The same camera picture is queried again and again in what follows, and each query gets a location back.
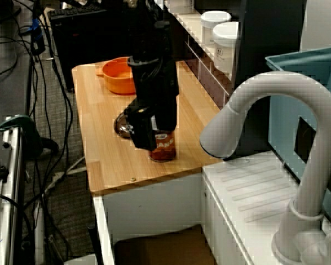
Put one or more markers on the white sink unit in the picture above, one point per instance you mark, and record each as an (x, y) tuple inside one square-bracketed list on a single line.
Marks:
[(251, 179)]

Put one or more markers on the white labelled jar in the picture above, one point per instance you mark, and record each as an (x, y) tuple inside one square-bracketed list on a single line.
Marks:
[(224, 49), (209, 25)]

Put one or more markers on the grey toy faucet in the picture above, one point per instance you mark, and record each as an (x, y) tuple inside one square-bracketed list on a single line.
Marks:
[(309, 91)]

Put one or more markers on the brown cardboard sheet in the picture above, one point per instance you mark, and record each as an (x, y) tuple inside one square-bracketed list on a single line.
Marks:
[(165, 245)]

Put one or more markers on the teal plastic bin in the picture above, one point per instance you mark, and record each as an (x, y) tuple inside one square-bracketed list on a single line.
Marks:
[(289, 110)]

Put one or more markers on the dark tiled backsplash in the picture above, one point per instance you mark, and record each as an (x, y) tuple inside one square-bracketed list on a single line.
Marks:
[(207, 80)]

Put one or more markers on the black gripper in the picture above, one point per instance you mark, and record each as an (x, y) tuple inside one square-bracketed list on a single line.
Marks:
[(157, 82)]

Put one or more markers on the black box case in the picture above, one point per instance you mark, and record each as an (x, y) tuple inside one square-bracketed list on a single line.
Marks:
[(77, 41)]

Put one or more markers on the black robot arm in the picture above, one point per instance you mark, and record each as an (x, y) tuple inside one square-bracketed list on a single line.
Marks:
[(149, 33)]

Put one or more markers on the beige shelf ledge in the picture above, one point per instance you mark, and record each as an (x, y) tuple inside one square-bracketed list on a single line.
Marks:
[(190, 25)]

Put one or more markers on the black adapter with blue tape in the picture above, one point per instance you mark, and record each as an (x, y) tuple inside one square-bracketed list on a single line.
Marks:
[(38, 41)]

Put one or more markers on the aluminium frame rail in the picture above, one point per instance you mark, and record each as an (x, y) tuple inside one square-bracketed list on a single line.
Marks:
[(13, 179)]

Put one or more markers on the brown lid with yellow knob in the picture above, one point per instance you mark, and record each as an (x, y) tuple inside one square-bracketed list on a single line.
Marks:
[(121, 127)]

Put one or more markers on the dark grey upright panel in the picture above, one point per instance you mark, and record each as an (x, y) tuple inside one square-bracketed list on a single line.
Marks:
[(264, 55)]

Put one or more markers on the green clamp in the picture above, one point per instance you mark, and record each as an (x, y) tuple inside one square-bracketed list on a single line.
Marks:
[(16, 121)]

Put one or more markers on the white kitchen cabinet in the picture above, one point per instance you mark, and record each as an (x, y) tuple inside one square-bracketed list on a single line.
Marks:
[(154, 204)]

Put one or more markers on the orange plastic pot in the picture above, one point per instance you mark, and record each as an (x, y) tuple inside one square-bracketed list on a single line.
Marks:
[(118, 82)]

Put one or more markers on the orange beans can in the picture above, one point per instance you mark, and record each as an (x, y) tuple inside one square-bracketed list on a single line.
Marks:
[(165, 149)]

